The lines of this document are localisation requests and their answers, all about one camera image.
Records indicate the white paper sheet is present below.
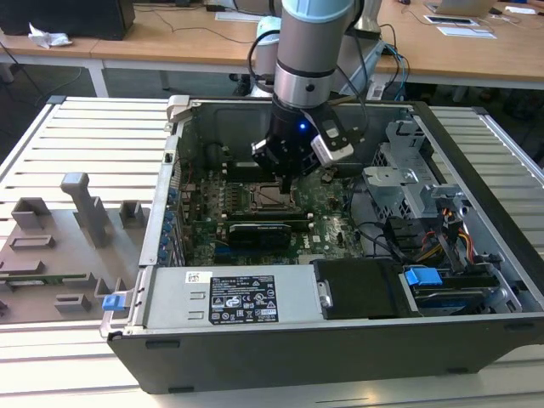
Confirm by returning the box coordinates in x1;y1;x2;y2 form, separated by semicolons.
214;11;261;22
437;25;497;40

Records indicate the black plastic shroud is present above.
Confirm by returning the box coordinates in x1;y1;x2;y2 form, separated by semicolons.
314;258;422;320

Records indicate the white framed tablet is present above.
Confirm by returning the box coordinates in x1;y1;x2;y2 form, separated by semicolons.
423;14;481;27

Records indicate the silver power supply unit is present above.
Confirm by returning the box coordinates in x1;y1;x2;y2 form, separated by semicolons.
142;266;328;331

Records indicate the metal drive cage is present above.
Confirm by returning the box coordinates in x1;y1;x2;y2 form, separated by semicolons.
363;121;468;222

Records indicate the silver CPU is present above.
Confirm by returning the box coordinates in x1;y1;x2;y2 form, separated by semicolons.
257;187;285;208

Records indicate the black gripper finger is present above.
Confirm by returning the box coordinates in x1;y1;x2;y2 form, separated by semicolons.
287;148;320;192
251;140;289;192

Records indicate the CPU socket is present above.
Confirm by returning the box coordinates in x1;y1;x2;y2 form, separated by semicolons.
248;180;305;213

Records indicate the black monitor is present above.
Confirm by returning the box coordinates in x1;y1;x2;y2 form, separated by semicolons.
0;0;136;42

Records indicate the wooden desk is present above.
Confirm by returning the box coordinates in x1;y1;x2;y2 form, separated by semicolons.
0;0;544;99

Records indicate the crumpled white paper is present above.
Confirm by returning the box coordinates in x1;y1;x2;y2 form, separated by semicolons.
27;21;73;48

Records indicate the green motherboard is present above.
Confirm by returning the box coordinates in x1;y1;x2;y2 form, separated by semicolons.
176;163;371;267

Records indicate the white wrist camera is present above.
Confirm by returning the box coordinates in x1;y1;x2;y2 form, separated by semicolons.
311;120;356;166

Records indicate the grey parts rack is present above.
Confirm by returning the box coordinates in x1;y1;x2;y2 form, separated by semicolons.
0;172;148;324

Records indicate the black PC case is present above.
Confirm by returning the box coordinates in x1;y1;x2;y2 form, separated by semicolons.
98;95;544;395

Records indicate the green RAM stick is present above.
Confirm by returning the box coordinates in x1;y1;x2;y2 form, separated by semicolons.
0;274;90;285

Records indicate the hard disk in blue carrier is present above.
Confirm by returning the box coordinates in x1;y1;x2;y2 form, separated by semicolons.
403;265;502;318

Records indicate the blue case latch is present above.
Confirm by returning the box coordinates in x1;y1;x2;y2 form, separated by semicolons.
103;294;128;314

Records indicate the orange yellow wire bundle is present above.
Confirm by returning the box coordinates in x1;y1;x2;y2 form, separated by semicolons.
441;206;475;260

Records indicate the black graphics card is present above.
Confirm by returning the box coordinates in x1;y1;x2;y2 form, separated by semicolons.
228;221;293;257

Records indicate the blue cable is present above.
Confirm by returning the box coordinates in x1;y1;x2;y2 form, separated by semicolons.
382;42;412;102

